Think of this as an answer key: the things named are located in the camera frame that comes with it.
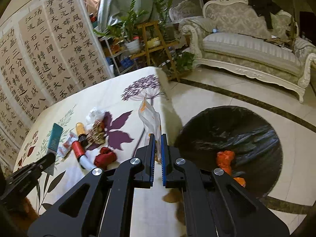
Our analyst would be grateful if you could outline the brown cardboard pieces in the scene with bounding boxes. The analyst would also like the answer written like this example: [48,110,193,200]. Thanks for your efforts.
[265,36,293,47]

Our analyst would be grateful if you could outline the black trash bag bin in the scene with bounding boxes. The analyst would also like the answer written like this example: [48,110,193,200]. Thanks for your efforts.
[174,106,283,198]

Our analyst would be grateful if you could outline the tall green potted plant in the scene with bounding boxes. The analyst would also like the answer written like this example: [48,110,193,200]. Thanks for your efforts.
[144,0,178,42]

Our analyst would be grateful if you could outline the crumpled white tissue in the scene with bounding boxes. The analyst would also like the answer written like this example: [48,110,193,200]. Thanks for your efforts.
[86,107,106,125]

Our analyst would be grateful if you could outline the teal paper box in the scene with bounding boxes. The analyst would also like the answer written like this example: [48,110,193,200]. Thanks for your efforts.
[47,123,64,174]

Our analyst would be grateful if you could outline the black garment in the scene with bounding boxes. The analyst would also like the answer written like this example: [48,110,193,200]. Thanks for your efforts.
[248,0,283,30]

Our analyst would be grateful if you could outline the floral cream tablecloth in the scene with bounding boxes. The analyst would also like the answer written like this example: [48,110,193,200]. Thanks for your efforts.
[12,67,188,237]

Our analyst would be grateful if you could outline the yellow thread spool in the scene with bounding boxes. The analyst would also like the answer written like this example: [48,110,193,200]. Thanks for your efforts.
[75,122,89,146]

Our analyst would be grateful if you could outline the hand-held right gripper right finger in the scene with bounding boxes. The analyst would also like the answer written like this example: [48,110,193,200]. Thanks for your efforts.
[160,133,289,237]

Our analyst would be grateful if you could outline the white orange plastic bag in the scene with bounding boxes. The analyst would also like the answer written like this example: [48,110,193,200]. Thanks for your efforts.
[138,96,162,165]

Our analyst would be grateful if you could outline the wooden plant stand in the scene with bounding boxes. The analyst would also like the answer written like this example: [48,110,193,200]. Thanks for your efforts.
[136,21,181,82]

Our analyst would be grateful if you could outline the grey curtain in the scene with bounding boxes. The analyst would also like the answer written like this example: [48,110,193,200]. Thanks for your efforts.
[97,0,149,30]

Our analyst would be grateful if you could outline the blue crate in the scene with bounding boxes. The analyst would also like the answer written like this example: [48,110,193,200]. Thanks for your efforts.
[120,57,135,68]

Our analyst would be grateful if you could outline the potted plant in white pot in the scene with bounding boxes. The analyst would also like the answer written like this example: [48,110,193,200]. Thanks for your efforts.
[94,0,149,54]

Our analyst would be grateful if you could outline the brown patterned wrapper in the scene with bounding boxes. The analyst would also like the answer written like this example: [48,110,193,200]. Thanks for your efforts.
[85,120,106,145]

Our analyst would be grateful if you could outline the ornate cream armchair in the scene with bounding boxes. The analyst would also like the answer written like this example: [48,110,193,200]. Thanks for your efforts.
[169,0,204,24]

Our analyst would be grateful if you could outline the white metal rack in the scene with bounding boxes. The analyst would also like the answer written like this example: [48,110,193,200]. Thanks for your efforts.
[99,36,139,77]

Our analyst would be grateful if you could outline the ornate cream sofa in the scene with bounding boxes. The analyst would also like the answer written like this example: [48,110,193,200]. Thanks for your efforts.
[179,0,316,103]

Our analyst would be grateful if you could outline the small leafy floor plant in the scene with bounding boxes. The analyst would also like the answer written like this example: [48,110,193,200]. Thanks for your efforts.
[170,52,195,72]

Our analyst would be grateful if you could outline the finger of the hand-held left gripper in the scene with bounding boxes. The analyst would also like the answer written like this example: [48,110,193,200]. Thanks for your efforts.
[13,152,56,178]

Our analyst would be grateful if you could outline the calligraphy folding screen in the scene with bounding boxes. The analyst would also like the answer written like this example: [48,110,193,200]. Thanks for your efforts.
[0,0,115,173]

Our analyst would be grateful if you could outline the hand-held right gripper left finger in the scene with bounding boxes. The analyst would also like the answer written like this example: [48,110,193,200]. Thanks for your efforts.
[27,133,156,237]

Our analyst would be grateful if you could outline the red bag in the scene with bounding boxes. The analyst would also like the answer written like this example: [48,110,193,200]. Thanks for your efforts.
[94,147,117,169]

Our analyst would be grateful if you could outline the red white snack packet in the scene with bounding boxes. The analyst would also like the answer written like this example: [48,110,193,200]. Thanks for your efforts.
[57,132,78,158]

